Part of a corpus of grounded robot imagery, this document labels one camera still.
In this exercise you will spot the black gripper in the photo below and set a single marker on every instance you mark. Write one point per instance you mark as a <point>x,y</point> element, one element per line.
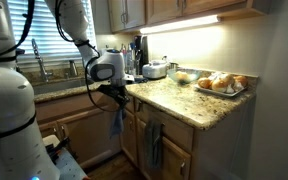
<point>119,94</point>

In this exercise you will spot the blue cloth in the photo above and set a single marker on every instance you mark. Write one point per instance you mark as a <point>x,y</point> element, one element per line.
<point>141,80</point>
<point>117,125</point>

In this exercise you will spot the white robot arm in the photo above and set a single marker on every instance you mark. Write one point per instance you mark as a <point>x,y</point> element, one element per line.
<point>23,155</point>

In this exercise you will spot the left wooden drawer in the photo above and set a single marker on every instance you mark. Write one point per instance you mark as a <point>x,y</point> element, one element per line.
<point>130,105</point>

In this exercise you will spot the wooden drawer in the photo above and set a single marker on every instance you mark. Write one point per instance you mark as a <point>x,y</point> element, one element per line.
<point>178,132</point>
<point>130,105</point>

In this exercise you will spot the folded blue cloth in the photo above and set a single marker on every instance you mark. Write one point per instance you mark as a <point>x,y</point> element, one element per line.
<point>141,80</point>

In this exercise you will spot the right wooden drawer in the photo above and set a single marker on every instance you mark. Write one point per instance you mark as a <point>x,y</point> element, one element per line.
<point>178,132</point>

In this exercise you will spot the black soda maker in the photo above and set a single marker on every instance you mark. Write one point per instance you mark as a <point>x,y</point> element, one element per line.
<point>141,52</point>

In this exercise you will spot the stainless steel sink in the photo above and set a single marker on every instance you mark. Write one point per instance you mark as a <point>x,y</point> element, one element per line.
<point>58,86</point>

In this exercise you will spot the dark grey hanging towel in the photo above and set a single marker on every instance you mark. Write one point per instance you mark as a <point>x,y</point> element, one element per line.
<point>153,144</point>

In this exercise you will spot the glass fruit bowl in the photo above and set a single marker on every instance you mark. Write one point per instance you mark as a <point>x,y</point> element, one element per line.
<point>183,75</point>

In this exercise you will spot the chrome kitchen faucet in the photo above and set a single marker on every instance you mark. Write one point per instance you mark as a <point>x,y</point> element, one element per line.
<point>44,74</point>

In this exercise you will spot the upper wooden cabinets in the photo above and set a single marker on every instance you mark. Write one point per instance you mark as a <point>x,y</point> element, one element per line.
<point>132,15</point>

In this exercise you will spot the lower wooden cabinet door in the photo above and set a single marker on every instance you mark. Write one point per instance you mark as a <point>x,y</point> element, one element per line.
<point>176,161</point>

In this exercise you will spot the window blinds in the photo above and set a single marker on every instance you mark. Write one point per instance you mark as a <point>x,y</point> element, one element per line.
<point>43,28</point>

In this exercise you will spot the white tray of bread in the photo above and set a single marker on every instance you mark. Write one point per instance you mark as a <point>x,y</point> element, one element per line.
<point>222,84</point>

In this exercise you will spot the under-cabinet light bar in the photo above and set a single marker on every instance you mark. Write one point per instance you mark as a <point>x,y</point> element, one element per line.
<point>181,24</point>

